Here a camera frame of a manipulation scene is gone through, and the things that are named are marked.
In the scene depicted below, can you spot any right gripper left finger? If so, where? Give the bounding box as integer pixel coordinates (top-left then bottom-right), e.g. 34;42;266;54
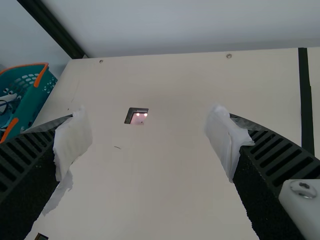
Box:
0;104;93;240

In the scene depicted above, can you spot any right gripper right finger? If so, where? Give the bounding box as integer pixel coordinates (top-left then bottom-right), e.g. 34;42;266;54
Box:
203;103;320;240

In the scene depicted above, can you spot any teal shopping basket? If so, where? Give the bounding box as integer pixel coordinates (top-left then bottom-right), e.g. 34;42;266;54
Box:
0;62;59;145

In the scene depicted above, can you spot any black strip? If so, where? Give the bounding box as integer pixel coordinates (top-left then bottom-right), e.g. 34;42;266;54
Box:
297;47;315;153

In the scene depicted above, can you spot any small square scanner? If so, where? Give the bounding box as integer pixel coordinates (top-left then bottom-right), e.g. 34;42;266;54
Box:
124;107;150;126

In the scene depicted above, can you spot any black post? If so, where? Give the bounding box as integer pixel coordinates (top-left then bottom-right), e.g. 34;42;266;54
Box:
16;0;88;60

